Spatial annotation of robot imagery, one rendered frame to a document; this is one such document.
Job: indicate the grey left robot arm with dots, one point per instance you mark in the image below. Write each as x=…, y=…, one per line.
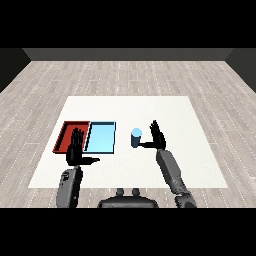
x=69, y=187

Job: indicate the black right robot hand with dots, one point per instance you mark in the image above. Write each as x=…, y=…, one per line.
x=158, y=140

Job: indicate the red shallow open box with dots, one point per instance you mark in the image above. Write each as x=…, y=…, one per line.
x=66, y=135

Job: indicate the dark grey robot body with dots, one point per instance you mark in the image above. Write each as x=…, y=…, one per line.
x=128, y=201

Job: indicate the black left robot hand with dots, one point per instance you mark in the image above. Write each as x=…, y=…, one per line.
x=73, y=153

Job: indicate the small blue can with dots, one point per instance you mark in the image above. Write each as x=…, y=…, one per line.
x=136, y=137

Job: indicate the light blue shallow open box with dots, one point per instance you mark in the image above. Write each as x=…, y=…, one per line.
x=100, y=137

